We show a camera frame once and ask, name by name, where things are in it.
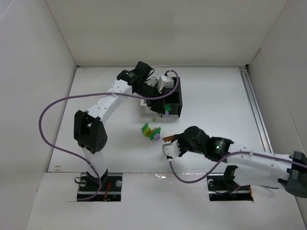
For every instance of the white two-slot container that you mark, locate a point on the white two-slot container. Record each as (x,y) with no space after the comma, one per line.
(149,91)

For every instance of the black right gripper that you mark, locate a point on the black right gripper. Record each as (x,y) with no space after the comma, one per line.
(180,142)

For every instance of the brown lego plate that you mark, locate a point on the brown lego plate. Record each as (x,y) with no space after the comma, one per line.
(171,138)

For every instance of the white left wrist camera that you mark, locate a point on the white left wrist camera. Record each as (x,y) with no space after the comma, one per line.
(165,82)

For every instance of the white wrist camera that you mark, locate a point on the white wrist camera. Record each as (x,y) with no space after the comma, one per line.
(165,82)
(171,150)

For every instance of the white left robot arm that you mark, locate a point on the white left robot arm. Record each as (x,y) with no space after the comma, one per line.
(89,126)

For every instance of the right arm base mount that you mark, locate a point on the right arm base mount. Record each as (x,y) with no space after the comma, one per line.
(222,187)

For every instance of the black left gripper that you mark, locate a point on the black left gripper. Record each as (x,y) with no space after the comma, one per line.
(156,105)

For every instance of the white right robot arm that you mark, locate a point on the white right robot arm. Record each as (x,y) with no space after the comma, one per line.
(244,165)

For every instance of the purple lego brick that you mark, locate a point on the purple lego brick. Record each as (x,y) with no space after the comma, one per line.
(156,136)

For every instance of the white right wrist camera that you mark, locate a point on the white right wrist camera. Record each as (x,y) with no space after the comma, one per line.
(171,150)

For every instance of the black two-slot container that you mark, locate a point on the black two-slot container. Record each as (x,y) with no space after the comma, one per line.
(175,99)

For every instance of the green lego brick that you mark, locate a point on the green lego brick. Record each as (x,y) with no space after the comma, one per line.
(167,107)

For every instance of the aluminium rail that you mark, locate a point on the aluminium rail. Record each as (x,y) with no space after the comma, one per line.
(260,126)

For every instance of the green lego stack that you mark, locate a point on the green lego stack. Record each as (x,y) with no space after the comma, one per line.
(149,133)

